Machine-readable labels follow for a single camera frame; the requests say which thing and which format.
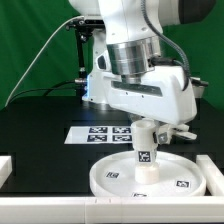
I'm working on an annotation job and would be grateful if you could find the grey ribbed arm hose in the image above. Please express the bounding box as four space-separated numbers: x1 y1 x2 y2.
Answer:
140 0 192 91

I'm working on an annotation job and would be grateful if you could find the white fence bar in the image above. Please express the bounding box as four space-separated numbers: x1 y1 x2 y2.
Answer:
0 156 12 188
196 155 224 196
0 196 224 224

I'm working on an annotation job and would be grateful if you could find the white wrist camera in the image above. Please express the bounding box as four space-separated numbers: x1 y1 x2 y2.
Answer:
191 77 209 99

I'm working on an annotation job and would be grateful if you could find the white table base piece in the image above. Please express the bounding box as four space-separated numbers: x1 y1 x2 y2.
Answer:
172 124 197 140

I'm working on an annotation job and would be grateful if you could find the white marker sheet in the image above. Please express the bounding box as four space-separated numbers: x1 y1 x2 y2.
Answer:
65 126 132 144

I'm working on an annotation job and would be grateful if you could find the white left fence bar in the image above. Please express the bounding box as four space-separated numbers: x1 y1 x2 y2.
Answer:
0 156 12 188

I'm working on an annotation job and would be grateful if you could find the white right fence bar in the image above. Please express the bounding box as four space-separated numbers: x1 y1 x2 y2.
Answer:
196 155 224 196

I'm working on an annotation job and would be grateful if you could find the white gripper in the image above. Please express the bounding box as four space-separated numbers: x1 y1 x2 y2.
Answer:
103 66 197 145

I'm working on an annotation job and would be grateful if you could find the white front fence bar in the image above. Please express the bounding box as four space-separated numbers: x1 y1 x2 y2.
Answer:
0 196 224 224

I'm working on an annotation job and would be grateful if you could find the black camera stand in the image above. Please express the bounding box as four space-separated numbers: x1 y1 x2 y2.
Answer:
65 19 108 86

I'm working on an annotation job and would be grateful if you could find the black cable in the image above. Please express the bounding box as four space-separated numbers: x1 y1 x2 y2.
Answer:
6 79 88 108

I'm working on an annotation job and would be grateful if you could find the grey cable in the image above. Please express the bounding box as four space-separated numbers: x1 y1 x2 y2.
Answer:
4 14 85 108

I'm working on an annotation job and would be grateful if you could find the white round table top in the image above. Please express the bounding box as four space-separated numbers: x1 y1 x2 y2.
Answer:
89 151 206 197

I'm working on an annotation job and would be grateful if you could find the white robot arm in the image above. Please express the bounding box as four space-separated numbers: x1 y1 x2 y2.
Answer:
69 0 216 144

